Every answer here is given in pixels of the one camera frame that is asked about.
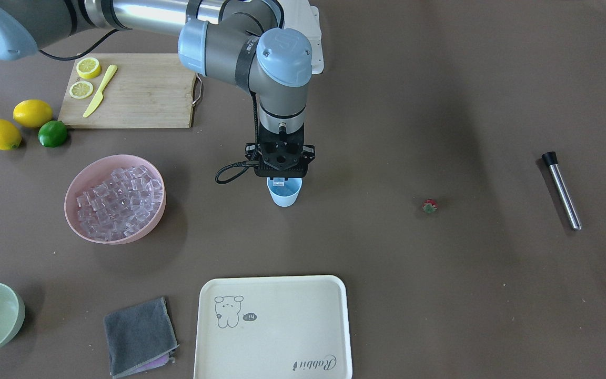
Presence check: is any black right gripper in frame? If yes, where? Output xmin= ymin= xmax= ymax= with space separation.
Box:
xmin=245 ymin=126 xmax=316 ymax=179

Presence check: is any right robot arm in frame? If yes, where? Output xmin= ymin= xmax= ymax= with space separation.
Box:
xmin=0 ymin=1 xmax=318 ymax=179

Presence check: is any light blue plastic cup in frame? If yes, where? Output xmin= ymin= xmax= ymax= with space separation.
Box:
xmin=266 ymin=177 xmax=302 ymax=208

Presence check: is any clear ice cube pile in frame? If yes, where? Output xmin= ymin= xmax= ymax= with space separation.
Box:
xmin=72 ymin=165 xmax=165 ymax=243

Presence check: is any steel muddler black tip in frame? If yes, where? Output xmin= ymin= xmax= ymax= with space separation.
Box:
xmin=541 ymin=151 xmax=582 ymax=231

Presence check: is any wooden cutting board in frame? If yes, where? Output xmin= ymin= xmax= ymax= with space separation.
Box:
xmin=58 ymin=53 xmax=204 ymax=129

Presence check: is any red strawberry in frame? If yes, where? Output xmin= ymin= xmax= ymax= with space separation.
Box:
xmin=421 ymin=199 xmax=438 ymax=214

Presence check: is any cream rabbit serving tray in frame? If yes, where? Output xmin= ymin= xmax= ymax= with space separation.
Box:
xmin=193 ymin=274 xmax=353 ymax=378

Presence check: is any pink bowl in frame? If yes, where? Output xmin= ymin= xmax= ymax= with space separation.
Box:
xmin=64 ymin=154 xmax=167 ymax=245

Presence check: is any yellow plastic knife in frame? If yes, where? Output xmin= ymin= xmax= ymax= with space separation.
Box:
xmin=82 ymin=64 xmax=118 ymax=118

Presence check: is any lower lemon half slice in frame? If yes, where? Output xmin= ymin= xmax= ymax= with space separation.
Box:
xmin=68 ymin=80 xmax=94 ymax=100

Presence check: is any lemon half slice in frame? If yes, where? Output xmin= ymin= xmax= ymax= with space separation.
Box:
xmin=75 ymin=57 xmax=102 ymax=79
xmin=68 ymin=80 xmax=94 ymax=100

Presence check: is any upper lemon half slice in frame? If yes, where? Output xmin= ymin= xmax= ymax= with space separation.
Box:
xmin=75 ymin=57 xmax=102 ymax=79

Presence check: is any grey folded cloth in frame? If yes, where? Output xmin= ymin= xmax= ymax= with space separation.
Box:
xmin=103 ymin=296 xmax=179 ymax=378

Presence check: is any green lime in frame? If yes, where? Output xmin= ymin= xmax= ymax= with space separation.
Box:
xmin=37 ymin=121 xmax=69 ymax=148

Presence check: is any far yellow lemon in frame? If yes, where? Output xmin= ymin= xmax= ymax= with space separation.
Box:
xmin=13 ymin=99 xmax=53 ymax=128

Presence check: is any yellow lemon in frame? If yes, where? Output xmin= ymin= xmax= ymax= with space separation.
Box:
xmin=13 ymin=99 xmax=53 ymax=128
xmin=0 ymin=118 xmax=22 ymax=151

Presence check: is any near yellow lemon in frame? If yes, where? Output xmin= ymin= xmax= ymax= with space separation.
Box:
xmin=0 ymin=118 xmax=22 ymax=151

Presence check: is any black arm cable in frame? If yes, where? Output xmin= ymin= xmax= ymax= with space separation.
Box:
xmin=215 ymin=89 xmax=261 ymax=185

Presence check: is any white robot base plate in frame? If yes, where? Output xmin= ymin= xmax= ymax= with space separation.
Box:
xmin=304 ymin=1 xmax=325 ymax=75

